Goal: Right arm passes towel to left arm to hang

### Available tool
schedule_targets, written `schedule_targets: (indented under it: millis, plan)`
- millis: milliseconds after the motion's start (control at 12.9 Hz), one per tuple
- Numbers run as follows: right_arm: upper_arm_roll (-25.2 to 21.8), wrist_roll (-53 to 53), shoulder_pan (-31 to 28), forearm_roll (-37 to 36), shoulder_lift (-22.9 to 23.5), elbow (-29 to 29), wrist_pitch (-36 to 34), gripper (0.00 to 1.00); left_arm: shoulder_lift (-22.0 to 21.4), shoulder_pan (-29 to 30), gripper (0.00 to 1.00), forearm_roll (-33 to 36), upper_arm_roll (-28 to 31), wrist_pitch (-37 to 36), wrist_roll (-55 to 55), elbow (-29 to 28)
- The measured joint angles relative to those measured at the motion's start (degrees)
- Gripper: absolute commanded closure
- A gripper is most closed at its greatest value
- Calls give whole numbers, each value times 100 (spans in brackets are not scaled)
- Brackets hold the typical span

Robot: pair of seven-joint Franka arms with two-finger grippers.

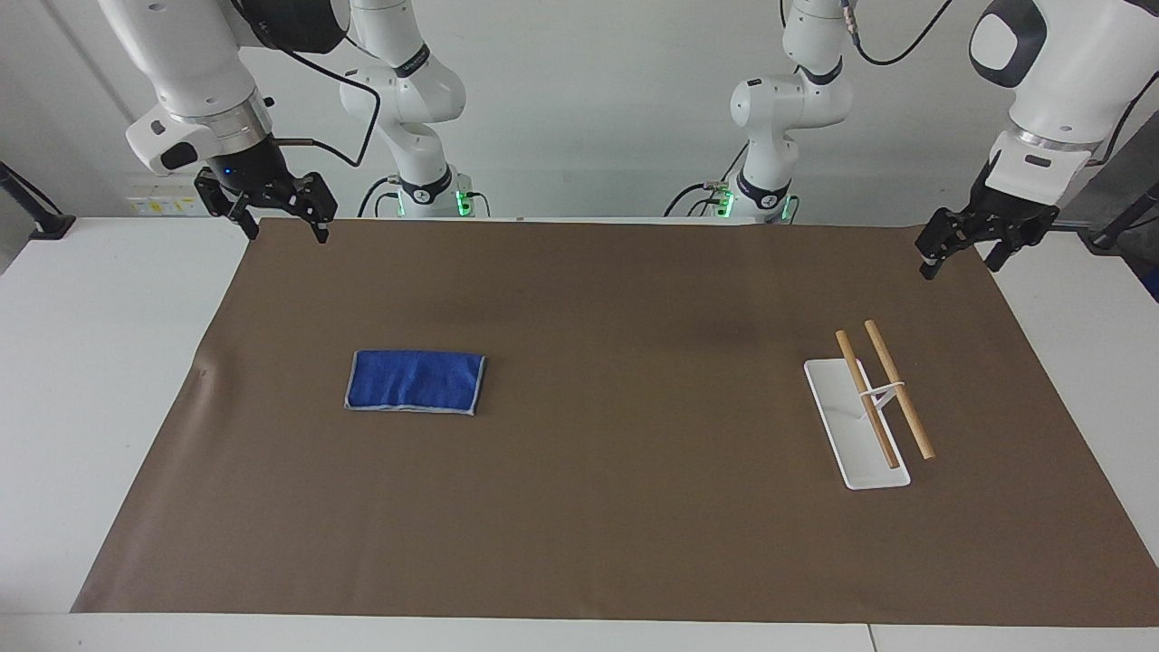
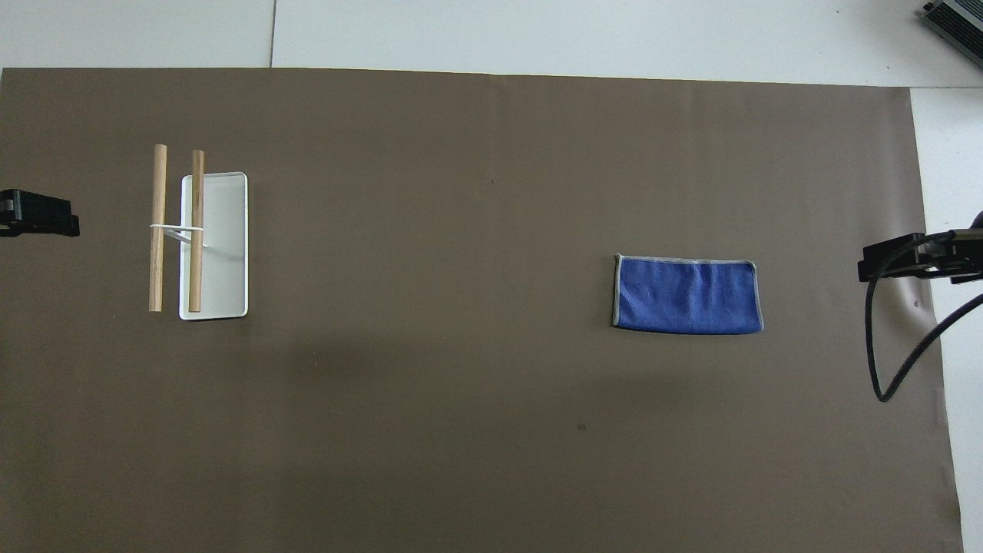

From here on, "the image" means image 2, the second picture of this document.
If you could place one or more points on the white towel rack wooden bars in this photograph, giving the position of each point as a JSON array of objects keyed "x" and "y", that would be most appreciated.
[{"x": 223, "y": 253}]

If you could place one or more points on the grey metal box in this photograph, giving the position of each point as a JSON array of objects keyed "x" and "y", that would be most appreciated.
[{"x": 960, "y": 19}]

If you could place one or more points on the blue towel grey trim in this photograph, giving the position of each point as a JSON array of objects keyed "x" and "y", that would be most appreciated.
[{"x": 687, "y": 296}]

